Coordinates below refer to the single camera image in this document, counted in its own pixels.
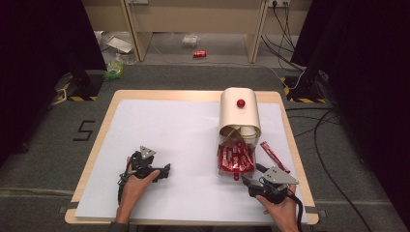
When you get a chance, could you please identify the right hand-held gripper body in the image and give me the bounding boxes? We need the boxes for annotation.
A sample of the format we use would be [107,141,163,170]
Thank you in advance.
[248,165,301,205]

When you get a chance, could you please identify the white paper cup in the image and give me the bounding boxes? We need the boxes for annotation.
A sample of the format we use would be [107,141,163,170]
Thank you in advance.
[240,126,261,141]

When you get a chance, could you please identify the green plastic bag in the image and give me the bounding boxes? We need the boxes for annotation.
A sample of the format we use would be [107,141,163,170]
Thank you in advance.
[102,53,128,80]

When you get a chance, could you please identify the red stick sachet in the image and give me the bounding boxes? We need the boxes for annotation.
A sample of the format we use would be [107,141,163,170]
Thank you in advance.
[259,140,291,175]

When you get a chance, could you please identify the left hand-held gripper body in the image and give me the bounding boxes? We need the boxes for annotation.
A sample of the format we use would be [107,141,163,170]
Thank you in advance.
[128,145,162,182]

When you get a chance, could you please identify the black power cables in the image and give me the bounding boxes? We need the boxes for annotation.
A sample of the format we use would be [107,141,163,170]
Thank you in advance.
[260,2,307,72]

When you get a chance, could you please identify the beige desk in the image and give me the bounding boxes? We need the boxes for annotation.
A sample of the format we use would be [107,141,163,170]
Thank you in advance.
[81,0,312,65]

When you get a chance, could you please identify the clear plastic bag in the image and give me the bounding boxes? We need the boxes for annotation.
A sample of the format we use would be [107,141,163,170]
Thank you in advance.
[94,30,135,54]

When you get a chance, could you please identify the person's right hand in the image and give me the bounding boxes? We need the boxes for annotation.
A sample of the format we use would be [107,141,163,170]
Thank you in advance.
[255,185,300,223]

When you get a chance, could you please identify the white table mat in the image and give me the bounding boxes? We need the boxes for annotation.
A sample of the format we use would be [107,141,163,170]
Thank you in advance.
[73,99,308,224]

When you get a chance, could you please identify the black floor cable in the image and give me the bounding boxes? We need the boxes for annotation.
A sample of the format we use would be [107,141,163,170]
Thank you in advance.
[284,107,375,232]

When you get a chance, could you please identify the cream storage box with knob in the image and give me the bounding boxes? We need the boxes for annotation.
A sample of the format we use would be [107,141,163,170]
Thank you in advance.
[219,86,262,145]

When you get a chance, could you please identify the pile of red packets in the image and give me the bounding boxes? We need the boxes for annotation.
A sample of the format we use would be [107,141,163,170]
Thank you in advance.
[218,141,256,174]

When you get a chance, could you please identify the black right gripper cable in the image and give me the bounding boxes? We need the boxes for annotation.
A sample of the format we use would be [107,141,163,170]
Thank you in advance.
[285,188,306,232]

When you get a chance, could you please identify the black curtain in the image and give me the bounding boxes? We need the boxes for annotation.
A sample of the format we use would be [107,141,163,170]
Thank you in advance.
[0,0,108,163]
[290,0,410,221]

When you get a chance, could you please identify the white plastic packet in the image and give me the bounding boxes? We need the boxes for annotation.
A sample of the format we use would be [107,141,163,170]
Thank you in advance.
[181,34,201,46]

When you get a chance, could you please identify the wooden table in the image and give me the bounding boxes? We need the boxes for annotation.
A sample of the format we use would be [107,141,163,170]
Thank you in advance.
[64,89,320,226]

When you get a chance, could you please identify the person's left hand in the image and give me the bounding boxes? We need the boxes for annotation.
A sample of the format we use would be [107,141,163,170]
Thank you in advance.
[119,157,161,208]

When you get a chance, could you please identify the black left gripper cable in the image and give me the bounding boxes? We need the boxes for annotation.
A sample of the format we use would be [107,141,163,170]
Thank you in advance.
[116,159,133,206]

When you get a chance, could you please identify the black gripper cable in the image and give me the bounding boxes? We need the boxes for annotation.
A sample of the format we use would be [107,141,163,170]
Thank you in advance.
[285,188,306,232]
[116,159,133,206]

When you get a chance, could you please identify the white wall socket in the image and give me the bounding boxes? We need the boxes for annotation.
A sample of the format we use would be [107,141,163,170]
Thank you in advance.
[267,0,291,9]

